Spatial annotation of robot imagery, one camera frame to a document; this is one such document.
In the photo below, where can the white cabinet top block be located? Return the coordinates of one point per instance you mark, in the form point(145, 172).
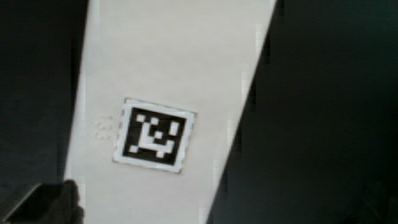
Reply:
point(169, 59)

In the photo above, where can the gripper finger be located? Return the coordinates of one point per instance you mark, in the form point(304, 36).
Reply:
point(43, 204)

